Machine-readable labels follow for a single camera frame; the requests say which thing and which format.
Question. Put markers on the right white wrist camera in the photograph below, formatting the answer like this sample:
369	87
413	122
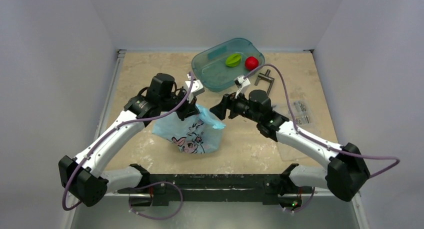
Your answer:
242	84

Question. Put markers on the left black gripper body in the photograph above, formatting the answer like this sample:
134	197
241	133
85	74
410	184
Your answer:
183	110

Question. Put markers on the dark metal clamp tool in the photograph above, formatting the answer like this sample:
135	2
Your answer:
266	78

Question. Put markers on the aluminium frame rail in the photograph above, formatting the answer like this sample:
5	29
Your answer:
104	116

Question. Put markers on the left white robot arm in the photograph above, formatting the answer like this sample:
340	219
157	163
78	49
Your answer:
84	177

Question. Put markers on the red fake apple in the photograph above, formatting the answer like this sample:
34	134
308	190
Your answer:
251	63

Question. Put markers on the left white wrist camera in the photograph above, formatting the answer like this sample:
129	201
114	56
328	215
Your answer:
193	86

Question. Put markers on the light blue plastic bag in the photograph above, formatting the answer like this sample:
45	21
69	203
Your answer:
198	134

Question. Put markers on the green fake fruit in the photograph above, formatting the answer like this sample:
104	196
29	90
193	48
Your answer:
233	60

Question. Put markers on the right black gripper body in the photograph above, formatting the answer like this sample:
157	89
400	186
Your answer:
231	104

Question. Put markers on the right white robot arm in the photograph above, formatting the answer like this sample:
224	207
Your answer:
344	170

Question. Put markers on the clear plastic screw box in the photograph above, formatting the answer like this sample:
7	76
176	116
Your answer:
304	119

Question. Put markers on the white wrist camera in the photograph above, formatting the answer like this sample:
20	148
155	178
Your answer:
193	86
242	84

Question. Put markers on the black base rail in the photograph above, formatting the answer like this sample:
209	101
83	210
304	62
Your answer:
268	189

